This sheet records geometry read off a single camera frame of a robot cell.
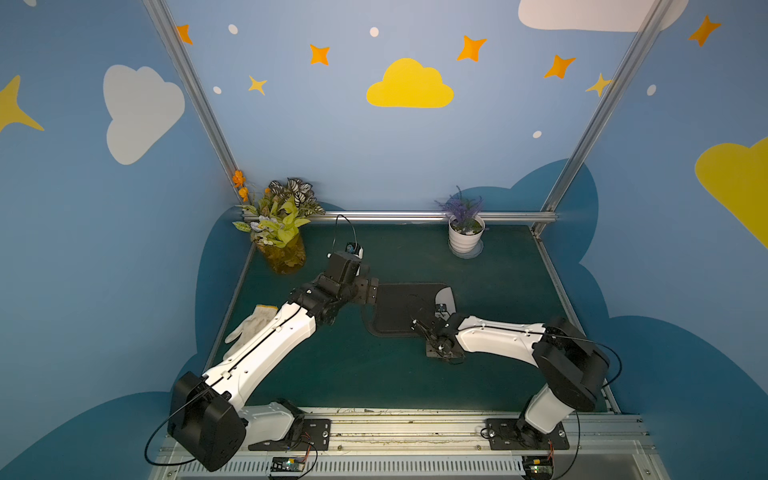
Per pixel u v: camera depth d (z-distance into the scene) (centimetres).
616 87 82
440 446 74
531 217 116
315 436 75
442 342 66
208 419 38
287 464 72
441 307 84
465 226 107
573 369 45
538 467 72
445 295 102
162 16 69
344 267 58
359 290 71
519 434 66
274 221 92
